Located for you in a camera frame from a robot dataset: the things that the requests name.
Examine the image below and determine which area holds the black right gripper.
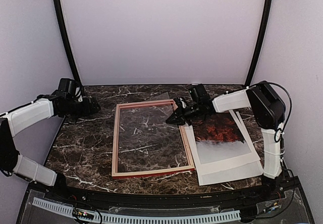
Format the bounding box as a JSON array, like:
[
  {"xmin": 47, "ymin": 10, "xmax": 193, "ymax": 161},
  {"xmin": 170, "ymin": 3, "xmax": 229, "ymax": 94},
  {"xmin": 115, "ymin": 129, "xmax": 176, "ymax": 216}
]
[{"xmin": 167, "ymin": 102, "xmax": 202, "ymax": 126}]

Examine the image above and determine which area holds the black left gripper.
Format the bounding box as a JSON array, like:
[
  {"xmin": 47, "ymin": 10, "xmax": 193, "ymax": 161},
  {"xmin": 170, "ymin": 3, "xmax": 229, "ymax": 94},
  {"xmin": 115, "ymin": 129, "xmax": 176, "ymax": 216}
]
[{"xmin": 63, "ymin": 97, "xmax": 101, "ymax": 121}]

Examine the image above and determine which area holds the clear acrylic sheet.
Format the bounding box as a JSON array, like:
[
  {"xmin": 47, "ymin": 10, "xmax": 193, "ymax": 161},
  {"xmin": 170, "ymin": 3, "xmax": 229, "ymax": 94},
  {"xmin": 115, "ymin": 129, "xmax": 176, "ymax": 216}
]
[{"xmin": 118, "ymin": 91, "xmax": 189, "ymax": 172}]

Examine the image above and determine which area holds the red wooden picture frame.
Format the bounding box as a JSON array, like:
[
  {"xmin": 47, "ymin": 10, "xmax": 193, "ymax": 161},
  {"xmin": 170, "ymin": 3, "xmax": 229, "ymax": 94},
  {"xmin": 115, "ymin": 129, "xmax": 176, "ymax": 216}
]
[{"xmin": 111, "ymin": 99, "xmax": 196, "ymax": 180}]

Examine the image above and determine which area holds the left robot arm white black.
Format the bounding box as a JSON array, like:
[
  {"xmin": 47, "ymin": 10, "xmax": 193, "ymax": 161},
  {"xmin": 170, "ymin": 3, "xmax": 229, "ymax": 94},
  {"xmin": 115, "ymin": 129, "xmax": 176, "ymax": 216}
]
[{"xmin": 1, "ymin": 78, "xmax": 100, "ymax": 202}]

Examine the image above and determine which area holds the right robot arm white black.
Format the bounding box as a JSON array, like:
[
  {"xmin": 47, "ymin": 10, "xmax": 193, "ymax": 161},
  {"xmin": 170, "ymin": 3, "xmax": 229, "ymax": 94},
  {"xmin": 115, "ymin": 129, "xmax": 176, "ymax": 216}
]
[{"xmin": 166, "ymin": 81, "xmax": 291, "ymax": 179}]

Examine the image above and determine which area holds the red forest photo print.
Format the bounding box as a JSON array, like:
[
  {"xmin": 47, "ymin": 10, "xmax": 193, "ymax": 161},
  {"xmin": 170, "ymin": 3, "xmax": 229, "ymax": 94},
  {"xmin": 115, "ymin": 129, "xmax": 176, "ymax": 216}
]
[{"xmin": 192, "ymin": 113, "xmax": 251, "ymax": 164}]

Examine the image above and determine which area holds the white mat board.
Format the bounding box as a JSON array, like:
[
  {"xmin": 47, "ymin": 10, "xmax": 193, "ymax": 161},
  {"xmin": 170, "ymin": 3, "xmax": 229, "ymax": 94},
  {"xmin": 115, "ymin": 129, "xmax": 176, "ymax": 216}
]
[{"xmin": 184, "ymin": 110, "xmax": 260, "ymax": 176}]

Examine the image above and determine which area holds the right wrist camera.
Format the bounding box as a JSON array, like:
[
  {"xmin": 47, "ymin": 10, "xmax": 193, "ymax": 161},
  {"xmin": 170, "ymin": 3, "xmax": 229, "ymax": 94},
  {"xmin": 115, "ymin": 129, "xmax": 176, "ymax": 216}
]
[{"xmin": 173, "ymin": 97, "xmax": 188, "ymax": 108}]

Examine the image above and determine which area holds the left black corner post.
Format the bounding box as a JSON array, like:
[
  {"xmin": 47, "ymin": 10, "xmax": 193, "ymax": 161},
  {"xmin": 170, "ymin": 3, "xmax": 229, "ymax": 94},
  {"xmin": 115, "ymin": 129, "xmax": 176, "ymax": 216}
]
[{"xmin": 53, "ymin": 0, "xmax": 82, "ymax": 84}]

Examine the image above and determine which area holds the black corner post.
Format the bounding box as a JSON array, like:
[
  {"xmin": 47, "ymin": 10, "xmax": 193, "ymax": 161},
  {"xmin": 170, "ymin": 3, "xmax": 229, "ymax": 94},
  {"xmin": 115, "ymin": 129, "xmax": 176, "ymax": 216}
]
[
  {"xmin": 244, "ymin": 0, "xmax": 272, "ymax": 86},
  {"xmin": 53, "ymin": 0, "xmax": 82, "ymax": 84}
]

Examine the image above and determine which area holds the white slotted cable duct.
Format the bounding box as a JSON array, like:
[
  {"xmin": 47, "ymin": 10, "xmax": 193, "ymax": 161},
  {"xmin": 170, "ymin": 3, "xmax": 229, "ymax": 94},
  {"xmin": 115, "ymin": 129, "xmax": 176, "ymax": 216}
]
[{"xmin": 32, "ymin": 197, "xmax": 241, "ymax": 223}]

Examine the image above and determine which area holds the black front rail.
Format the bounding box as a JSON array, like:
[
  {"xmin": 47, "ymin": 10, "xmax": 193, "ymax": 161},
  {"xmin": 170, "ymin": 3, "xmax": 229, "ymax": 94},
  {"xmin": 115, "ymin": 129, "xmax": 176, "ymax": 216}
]
[{"xmin": 24, "ymin": 174, "xmax": 300, "ymax": 209}]

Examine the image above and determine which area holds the right black corner post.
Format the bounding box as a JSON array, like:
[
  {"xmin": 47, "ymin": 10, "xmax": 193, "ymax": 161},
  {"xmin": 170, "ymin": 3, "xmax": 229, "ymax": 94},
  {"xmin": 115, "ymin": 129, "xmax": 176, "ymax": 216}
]
[{"xmin": 244, "ymin": 0, "xmax": 272, "ymax": 86}]

